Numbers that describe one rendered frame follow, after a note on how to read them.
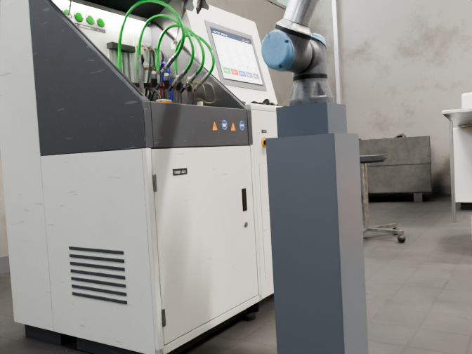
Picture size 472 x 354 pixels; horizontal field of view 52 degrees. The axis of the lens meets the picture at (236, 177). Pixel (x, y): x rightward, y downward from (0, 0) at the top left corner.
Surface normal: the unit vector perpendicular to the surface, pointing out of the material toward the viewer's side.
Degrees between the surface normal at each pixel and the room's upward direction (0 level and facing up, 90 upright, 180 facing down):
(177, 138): 90
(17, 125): 90
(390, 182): 90
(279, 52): 97
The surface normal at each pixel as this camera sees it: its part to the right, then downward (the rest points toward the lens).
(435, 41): -0.53, 0.07
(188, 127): 0.83, -0.02
